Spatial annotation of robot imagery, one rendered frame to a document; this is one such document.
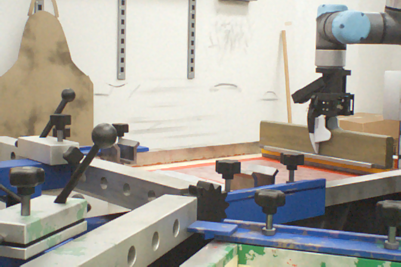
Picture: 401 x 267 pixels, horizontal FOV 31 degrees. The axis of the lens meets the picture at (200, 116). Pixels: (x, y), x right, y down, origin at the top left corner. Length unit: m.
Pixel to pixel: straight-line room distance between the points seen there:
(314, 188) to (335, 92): 0.46
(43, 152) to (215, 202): 0.36
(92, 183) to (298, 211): 0.37
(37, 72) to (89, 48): 0.34
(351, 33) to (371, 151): 0.28
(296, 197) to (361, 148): 0.45
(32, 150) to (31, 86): 2.20
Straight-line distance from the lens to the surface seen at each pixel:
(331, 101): 1.76
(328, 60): 1.75
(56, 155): 1.26
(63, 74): 3.57
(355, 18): 1.65
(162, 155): 1.80
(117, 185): 1.20
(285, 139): 1.88
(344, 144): 1.75
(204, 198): 1.04
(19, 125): 3.46
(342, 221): 1.57
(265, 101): 4.54
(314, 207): 1.35
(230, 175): 1.20
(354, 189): 1.46
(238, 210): 1.21
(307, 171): 1.75
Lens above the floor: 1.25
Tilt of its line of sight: 6 degrees down
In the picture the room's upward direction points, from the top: 1 degrees clockwise
